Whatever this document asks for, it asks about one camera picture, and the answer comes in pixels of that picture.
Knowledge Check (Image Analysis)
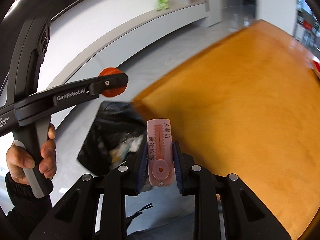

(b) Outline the orange round lid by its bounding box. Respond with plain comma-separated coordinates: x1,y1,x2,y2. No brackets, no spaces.
99,67,129,98

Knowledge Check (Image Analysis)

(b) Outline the pink card package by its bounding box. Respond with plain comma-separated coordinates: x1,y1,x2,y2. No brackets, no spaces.
147,119,174,187

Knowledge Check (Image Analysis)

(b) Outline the black sleeve left forearm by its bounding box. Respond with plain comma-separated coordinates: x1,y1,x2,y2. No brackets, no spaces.
1,173,53,239

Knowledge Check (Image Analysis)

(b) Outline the black lined trash bin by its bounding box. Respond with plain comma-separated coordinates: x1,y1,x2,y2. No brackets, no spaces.
77,101,146,176

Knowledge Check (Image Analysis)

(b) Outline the person's left hand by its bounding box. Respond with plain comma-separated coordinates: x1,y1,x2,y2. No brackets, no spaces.
6,122,57,186

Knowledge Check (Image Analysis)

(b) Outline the green dinosaur toy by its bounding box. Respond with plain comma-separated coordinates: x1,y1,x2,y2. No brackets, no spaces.
155,0,170,11

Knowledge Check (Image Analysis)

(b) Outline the red striped flat package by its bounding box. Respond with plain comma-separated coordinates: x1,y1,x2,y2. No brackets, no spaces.
310,56,320,79

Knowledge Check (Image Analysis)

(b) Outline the white shelf unit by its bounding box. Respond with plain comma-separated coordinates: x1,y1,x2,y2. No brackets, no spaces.
159,0,225,28

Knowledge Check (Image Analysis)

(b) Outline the dining chairs background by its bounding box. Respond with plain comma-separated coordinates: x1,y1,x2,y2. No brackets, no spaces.
293,2,319,53

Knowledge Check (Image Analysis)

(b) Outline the black cable tie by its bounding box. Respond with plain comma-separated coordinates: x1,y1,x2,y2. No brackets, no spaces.
125,203,153,229

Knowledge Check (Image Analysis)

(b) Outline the black wall television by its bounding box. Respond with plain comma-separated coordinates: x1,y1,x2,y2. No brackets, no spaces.
1,0,81,84

